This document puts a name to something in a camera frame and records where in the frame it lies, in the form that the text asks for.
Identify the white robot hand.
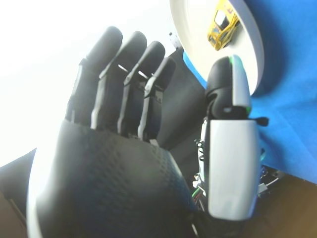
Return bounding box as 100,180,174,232
26,26,270,238

